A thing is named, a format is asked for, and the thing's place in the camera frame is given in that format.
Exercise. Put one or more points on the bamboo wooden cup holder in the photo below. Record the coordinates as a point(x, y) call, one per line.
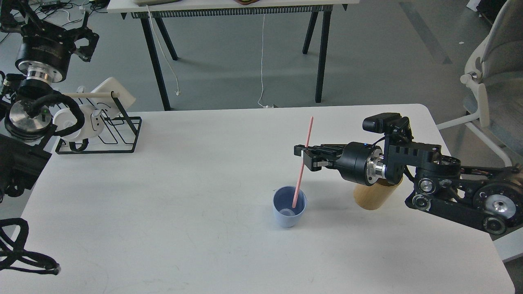
point(373, 197)

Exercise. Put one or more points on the grey office chair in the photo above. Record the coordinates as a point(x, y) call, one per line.
point(493, 73)

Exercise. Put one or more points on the white table with black legs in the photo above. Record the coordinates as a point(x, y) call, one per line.
point(151, 14)

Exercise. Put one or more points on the white mug on rack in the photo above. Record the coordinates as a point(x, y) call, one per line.
point(93, 125)

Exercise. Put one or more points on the blue plastic cup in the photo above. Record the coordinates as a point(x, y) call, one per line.
point(283, 211)

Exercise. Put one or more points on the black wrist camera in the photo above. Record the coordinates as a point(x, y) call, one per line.
point(392, 124)

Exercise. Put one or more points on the black wire dish rack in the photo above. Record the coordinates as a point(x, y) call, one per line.
point(120, 134)

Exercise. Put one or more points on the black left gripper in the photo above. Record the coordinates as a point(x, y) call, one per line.
point(47, 47)

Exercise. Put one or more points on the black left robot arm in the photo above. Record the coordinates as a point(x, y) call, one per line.
point(31, 110)

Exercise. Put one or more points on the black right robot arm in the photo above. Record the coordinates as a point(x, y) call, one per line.
point(484, 198)

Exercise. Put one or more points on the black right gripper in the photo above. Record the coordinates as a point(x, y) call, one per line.
point(356, 162)

